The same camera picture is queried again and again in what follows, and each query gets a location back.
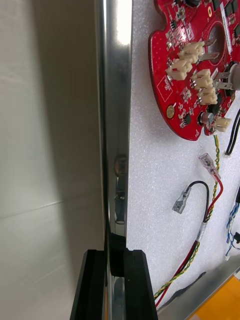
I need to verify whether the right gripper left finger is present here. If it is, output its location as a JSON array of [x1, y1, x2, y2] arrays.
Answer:
[[69, 249, 109, 320]]

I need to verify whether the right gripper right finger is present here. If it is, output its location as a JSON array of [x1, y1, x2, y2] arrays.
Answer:
[[123, 247, 159, 320]]

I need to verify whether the red black green-yellow wire harness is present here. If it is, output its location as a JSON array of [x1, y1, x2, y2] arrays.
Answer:
[[153, 134, 224, 309]]

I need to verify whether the blue-white twisted wire harness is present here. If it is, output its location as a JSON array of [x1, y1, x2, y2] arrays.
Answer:
[[224, 184, 240, 262]]

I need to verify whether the small solenoid with black cable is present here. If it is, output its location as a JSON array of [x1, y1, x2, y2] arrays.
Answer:
[[224, 107, 240, 159]]

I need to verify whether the steel tray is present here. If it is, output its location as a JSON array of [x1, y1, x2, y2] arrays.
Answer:
[[94, 0, 240, 320]]

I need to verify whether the yellow-orange plastic bin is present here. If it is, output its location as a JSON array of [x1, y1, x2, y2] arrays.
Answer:
[[187, 274, 240, 320]]

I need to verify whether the white foam sheet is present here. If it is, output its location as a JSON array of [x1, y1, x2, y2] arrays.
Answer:
[[127, 0, 240, 312]]

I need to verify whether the round red circuit board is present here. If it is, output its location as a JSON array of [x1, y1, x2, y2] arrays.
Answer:
[[148, 0, 240, 142]]

